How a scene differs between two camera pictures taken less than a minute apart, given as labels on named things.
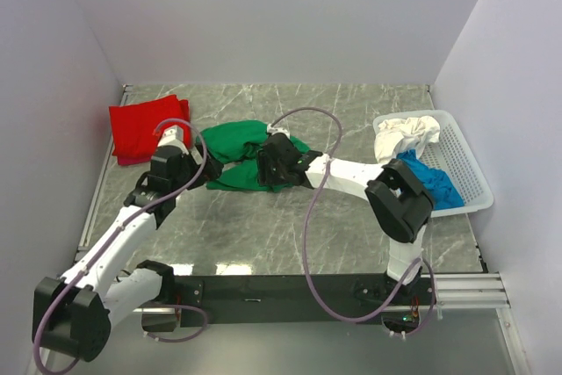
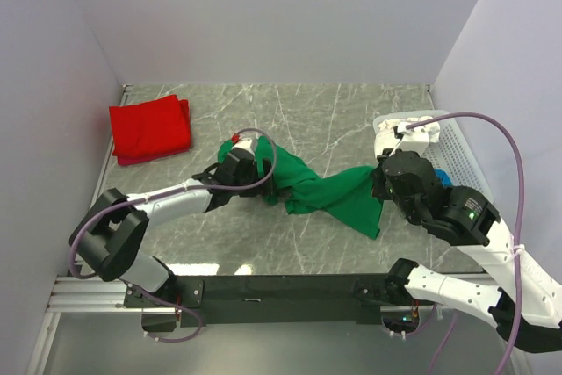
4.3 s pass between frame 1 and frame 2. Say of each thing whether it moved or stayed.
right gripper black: moved
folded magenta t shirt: stayed
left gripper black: moved
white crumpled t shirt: stayed
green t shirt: moved
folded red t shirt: stayed
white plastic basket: stayed
